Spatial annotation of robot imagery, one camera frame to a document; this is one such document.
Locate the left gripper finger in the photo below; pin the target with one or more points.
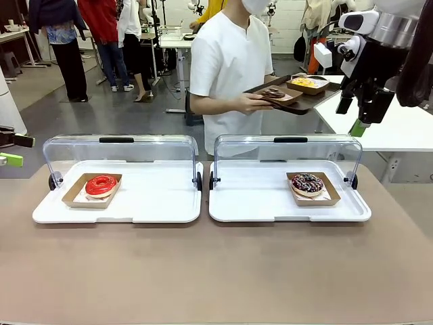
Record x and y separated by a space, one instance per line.
20 141
11 159

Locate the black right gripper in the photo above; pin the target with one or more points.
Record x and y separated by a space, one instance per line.
372 67

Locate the cardboard box of yellow donut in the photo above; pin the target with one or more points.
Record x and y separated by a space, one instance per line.
314 90

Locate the dark brown serving tray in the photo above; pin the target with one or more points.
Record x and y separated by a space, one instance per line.
304 103

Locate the yellow sprinkled donut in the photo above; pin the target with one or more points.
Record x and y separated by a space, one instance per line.
302 82

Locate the cardboard box of chocolate donut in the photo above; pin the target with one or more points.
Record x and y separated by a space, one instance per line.
292 98

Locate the person's right forearm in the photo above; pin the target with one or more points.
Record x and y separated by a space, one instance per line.
216 105

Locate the cardboard box of red donut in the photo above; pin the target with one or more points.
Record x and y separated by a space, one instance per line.
78 199

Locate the red glazed donut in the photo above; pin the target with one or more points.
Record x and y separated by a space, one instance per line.
101 187

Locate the person in dark jacket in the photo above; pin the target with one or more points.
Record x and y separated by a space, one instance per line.
66 50

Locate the person in white shirt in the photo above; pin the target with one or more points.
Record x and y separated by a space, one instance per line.
230 61

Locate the person in red shirt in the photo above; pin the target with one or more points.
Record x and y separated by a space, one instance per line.
101 20

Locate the person in white blouse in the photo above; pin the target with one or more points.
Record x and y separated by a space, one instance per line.
133 40

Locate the person in yellow shirt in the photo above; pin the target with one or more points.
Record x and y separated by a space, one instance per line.
209 13

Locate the person's left hand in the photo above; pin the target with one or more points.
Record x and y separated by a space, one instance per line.
299 76

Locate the person's right hand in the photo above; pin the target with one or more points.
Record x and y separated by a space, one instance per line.
257 103

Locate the white cylindrical column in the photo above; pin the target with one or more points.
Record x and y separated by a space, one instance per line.
10 108

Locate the white table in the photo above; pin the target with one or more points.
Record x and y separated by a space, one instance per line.
402 132

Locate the clear plastic display lid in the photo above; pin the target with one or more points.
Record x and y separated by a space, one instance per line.
135 150
304 150

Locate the black hanging bag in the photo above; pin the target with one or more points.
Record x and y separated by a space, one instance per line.
299 49

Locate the figure with orange trousers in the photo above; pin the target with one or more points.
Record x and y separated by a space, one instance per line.
316 20

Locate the white face mask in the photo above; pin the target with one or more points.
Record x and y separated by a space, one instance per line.
255 6

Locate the white display tray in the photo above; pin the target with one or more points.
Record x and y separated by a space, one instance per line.
155 203
243 196

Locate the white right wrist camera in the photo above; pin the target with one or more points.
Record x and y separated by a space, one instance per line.
323 54

